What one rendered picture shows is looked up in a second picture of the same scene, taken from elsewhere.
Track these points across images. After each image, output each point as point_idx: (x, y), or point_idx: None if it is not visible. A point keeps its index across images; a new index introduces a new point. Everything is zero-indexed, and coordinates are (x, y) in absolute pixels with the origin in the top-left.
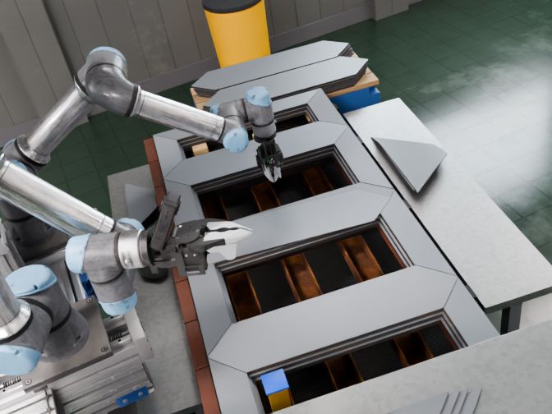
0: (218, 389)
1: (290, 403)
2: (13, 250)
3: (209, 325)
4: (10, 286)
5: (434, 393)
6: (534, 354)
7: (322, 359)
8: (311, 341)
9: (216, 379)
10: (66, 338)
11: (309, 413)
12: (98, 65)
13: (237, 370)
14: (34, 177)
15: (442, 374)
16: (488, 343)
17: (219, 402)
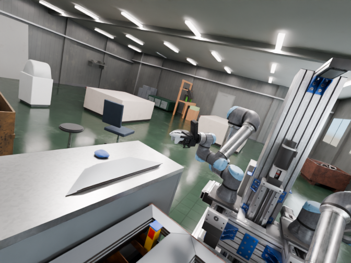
0: (175, 224)
1: (147, 234)
2: (272, 200)
3: (203, 249)
4: (235, 166)
5: (86, 193)
6: (31, 214)
7: (144, 255)
8: (153, 255)
9: (178, 227)
10: (219, 187)
11: (132, 183)
12: None
13: (174, 232)
14: (242, 132)
15: (83, 200)
16: (58, 215)
17: (171, 219)
